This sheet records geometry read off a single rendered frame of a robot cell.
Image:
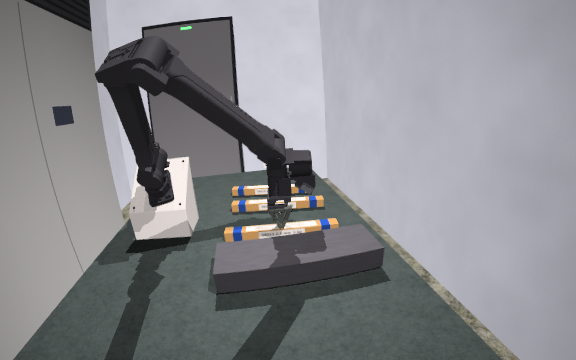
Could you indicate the white welding electrode pack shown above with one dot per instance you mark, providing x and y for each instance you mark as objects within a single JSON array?
[{"x": 258, "y": 190}]

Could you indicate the orange pack with white e6013 label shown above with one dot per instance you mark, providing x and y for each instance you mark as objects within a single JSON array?
[{"x": 264, "y": 231}]

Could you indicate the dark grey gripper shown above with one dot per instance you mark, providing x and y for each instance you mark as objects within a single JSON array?
[{"x": 272, "y": 197}]

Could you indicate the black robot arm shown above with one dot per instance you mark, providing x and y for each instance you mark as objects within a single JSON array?
[{"x": 119, "y": 70}]

